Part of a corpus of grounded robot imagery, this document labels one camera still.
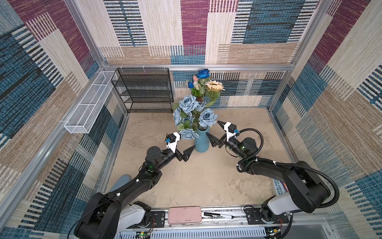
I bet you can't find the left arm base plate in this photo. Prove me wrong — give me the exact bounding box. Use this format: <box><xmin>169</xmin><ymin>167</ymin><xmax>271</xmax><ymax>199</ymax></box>
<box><xmin>129</xmin><ymin>211</ymin><xmax>166</xmax><ymax>229</ymax></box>

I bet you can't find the cream artificial daisy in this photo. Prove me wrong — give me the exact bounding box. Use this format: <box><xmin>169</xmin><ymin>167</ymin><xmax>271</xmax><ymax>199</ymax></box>
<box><xmin>205</xmin><ymin>80</ymin><xmax>225</xmax><ymax>108</ymax></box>

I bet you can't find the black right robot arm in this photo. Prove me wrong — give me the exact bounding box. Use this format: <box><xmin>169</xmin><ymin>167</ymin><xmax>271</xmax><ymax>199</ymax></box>
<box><xmin>207</xmin><ymin>121</ymin><xmax>340</xmax><ymax>224</ymax></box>

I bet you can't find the black white marker pen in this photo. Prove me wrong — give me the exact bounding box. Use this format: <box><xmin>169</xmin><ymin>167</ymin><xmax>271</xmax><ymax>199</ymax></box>
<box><xmin>203</xmin><ymin>212</ymin><xmax>233</xmax><ymax>219</ymax></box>

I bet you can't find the light blue oval object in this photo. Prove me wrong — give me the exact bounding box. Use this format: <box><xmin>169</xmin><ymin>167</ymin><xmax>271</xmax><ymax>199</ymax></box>
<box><xmin>109</xmin><ymin>174</ymin><xmax>132</xmax><ymax>192</ymax></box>

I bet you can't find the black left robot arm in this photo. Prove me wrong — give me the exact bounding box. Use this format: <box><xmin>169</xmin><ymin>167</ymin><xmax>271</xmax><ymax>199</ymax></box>
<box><xmin>74</xmin><ymin>145</ymin><xmax>196</xmax><ymax>239</ymax></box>

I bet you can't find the pale blue-white artificial tulip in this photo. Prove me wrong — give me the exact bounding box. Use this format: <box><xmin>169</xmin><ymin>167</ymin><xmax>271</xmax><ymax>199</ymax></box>
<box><xmin>194</xmin><ymin>82</ymin><xmax>201</xmax><ymax>91</ymax></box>

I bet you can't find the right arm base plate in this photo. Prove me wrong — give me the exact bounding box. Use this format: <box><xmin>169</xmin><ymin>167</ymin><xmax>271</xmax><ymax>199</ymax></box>
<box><xmin>243</xmin><ymin>206</ymin><xmax>289</xmax><ymax>225</ymax></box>

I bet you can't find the teal ceramic vase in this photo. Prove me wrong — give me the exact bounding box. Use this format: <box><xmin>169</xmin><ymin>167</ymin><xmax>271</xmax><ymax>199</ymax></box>
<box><xmin>195</xmin><ymin>126</ymin><xmax>210</xmax><ymax>153</ymax></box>

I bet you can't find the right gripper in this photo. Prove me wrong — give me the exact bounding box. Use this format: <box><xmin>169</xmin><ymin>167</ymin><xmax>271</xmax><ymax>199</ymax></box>
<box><xmin>206</xmin><ymin>120</ymin><xmax>245</xmax><ymax>158</ymax></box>

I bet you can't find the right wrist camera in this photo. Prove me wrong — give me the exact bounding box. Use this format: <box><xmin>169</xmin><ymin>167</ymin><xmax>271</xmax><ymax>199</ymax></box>
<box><xmin>223</xmin><ymin>122</ymin><xmax>240</xmax><ymax>141</ymax></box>

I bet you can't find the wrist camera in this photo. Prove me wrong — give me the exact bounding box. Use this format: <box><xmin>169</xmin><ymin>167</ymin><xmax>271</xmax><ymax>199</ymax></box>
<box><xmin>223</xmin><ymin>122</ymin><xmax>240</xmax><ymax>141</ymax></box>
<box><xmin>165</xmin><ymin>132</ymin><xmax>181</xmax><ymax>153</ymax></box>

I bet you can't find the colourful paperback book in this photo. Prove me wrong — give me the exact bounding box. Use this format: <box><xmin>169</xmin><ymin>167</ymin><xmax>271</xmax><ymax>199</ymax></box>
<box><xmin>273</xmin><ymin>179</ymin><xmax>288</xmax><ymax>196</ymax></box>

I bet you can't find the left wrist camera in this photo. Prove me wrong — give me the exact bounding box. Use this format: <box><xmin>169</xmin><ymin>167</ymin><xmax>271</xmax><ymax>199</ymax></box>
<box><xmin>165</xmin><ymin>132</ymin><xmax>181</xmax><ymax>153</ymax></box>

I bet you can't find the dark blue artificial rose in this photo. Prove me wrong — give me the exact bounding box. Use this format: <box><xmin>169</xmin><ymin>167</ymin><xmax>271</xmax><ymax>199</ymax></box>
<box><xmin>196</xmin><ymin>69</ymin><xmax>210</xmax><ymax>98</ymax></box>

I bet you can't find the white mesh wall basket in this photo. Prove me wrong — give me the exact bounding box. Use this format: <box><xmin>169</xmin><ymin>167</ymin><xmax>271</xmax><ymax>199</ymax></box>
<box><xmin>64</xmin><ymin>71</ymin><xmax>114</xmax><ymax>134</ymax></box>

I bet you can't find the black wire shelf rack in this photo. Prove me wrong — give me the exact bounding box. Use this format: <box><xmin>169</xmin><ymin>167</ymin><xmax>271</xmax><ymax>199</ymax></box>
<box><xmin>111</xmin><ymin>68</ymin><xmax>174</xmax><ymax>113</ymax></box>

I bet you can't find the blue rose orange flower bouquet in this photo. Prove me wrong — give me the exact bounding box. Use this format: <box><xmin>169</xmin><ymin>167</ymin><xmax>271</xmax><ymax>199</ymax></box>
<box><xmin>172</xmin><ymin>95</ymin><xmax>218</xmax><ymax>139</ymax></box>

